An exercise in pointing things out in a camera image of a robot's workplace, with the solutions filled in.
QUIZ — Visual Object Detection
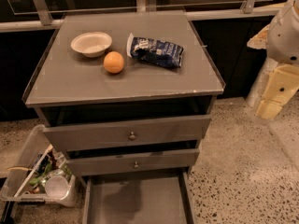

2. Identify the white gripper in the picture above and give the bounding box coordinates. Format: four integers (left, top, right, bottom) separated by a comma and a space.
247, 25, 299, 119

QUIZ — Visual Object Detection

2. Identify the grey middle drawer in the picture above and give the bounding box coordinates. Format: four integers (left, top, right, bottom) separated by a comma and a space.
66, 148, 199, 176

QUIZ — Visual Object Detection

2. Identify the grey drawer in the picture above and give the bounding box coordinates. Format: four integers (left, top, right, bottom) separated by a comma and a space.
82, 168, 197, 224
66, 148, 199, 176
44, 115, 210, 151

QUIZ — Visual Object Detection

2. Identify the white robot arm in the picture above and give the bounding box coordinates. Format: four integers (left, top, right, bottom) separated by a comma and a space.
247, 0, 299, 119

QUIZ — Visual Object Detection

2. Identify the white cup in bin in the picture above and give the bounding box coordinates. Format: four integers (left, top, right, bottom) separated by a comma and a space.
45, 175, 68, 199

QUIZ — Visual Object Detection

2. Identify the orange ball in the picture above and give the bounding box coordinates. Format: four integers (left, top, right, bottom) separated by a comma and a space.
104, 51, 124, 74

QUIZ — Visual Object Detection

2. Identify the blue chip bag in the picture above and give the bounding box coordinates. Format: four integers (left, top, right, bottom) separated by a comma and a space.
126, 34, 184, 68

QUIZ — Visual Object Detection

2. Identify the white diagonal pole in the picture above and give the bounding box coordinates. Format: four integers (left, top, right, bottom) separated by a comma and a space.
246, 58, 278, 108

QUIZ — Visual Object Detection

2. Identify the metal railing with glass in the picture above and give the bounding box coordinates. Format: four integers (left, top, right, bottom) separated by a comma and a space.
0, 0, 287, 33

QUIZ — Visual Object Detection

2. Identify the grey top drawer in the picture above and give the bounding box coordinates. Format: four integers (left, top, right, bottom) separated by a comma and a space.
44, 115, 210, 151

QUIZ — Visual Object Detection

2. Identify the clear plastic bin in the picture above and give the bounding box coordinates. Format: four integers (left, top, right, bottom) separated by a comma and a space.
1, 125, 77, 207

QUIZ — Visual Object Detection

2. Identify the grey bottom drawer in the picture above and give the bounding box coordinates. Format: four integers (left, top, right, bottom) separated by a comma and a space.
82, 168, 197, 224

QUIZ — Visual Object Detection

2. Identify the grey drawer cabinet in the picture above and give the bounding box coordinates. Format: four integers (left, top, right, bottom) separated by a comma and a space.
21, 10, 226, 179

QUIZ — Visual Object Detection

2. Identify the white paper bowl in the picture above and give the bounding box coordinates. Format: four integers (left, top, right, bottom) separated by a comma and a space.
71, 32, 112, 58

